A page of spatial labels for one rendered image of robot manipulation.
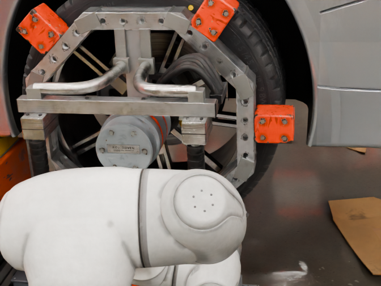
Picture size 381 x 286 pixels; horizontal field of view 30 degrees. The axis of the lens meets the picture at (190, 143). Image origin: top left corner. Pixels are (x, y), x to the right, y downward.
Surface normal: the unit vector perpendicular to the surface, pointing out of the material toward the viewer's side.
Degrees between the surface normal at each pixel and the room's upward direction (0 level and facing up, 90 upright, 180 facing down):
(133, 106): 90
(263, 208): 0
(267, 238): 0
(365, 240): 1
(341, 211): 12
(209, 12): 90
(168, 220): 83
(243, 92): 90
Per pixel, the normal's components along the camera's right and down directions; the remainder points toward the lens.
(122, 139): -0.17, 0.39
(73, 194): -0.09, -0.53
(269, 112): -0.04, -0.92
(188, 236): -0.22, 0.67
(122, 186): 0.11, -0.66
